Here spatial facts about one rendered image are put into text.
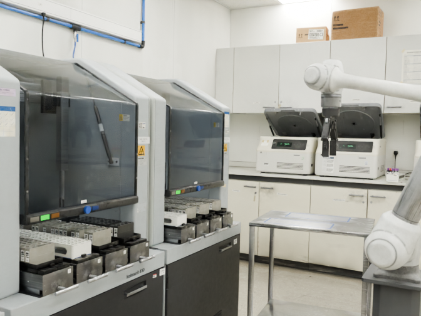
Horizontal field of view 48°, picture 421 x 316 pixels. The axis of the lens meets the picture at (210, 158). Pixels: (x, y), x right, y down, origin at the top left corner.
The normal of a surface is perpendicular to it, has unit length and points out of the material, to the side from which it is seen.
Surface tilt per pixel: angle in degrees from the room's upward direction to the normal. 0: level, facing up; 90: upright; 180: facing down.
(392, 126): 90
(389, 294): 90
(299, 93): 90
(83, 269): 90
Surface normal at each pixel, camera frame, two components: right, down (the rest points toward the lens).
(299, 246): -0.47, 0.04
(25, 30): 0.88, 0.04
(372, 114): -0.30, 0.81
